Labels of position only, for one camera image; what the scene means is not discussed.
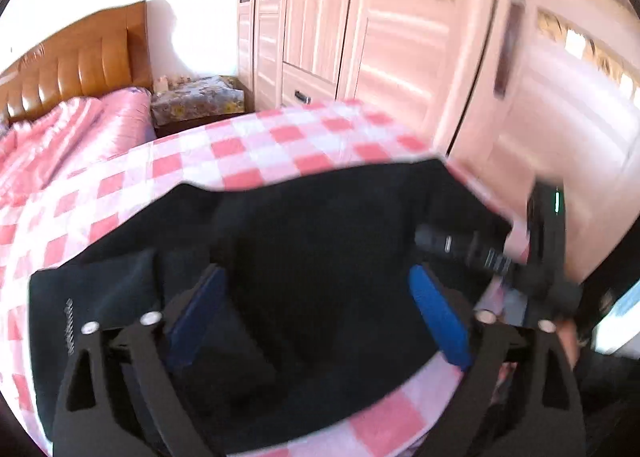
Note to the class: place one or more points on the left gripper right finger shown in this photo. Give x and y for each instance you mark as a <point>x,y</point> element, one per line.
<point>447,328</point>

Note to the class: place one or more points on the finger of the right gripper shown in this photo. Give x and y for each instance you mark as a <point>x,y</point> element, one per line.
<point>464,249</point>

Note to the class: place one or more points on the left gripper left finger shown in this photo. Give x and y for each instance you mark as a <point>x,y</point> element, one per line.
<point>187,317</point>

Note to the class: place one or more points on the black pants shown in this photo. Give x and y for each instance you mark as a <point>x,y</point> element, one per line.
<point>318,321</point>

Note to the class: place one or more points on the person's right hand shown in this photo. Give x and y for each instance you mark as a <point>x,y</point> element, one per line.
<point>567,334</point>

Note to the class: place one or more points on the pink checkered bed sheet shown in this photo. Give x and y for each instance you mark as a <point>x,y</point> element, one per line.
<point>48,228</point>

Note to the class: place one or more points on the beige wardrobe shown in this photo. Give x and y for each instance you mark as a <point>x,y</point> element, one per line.
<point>510,89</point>

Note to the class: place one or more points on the floral covered nightstand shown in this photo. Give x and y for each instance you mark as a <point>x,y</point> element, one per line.
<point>189,104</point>

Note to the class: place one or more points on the pink quilt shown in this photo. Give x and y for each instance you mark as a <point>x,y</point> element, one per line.
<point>73,136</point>

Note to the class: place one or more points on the wooden headboard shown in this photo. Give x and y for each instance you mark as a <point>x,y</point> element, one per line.
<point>99,54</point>

